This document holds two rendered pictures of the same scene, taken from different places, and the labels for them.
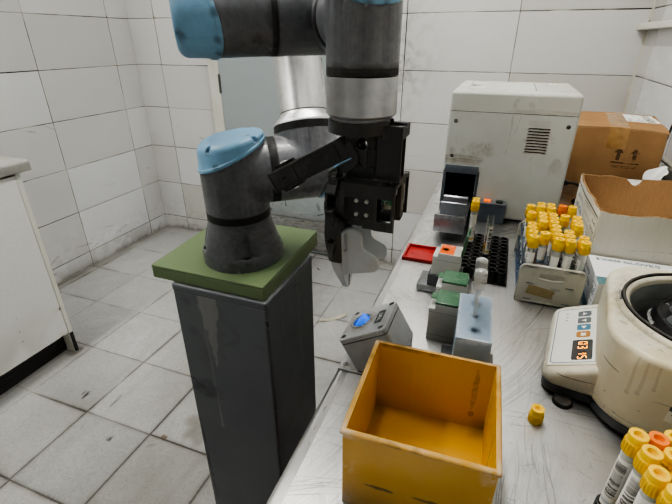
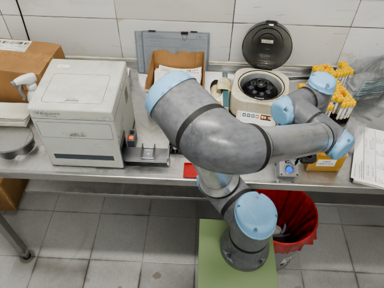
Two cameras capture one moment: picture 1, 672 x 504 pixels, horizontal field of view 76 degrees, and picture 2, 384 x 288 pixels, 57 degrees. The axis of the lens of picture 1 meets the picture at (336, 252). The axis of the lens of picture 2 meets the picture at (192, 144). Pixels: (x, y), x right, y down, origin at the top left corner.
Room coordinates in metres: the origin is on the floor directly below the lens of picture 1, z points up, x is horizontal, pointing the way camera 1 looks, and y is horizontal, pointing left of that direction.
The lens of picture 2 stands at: (1.06, 0.58, 1.94)
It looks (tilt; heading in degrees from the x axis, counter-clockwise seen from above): 48 degrees down; 251
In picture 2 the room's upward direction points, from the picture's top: 1 degrees clockwise
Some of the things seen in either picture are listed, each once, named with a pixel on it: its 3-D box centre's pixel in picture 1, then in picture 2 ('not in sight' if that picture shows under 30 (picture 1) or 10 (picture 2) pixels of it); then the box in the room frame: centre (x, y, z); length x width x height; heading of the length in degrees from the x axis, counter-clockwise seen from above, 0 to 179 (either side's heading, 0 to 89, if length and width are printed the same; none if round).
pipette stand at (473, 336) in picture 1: (469, 348); not in sight; (0.43, -0.17, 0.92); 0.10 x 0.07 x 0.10; 162
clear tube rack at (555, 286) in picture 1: (545, 260); not in sight; (0.70, -0.39, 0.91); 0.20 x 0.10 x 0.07; 159
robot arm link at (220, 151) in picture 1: (237, 170); (251, 219); (0.74, 0.17, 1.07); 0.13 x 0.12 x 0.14; 106
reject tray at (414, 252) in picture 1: (421, 253); (192, 170); (0.80, -0.18, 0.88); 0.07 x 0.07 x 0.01; 69
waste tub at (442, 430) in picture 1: (422, 431); (322, 150); (0.30, -0.09, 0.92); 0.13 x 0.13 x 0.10; 71
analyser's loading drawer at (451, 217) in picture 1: (454, 206); (142, 152); (0.96, -0.28, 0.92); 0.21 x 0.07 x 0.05; 159
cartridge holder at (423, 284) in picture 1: (444, 279); not in sight; (0.67, -0.20, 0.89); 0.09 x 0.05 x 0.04; 67
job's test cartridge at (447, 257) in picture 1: (446, 265); not in sight; (0.67, -0.20, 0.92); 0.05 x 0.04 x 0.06; 67
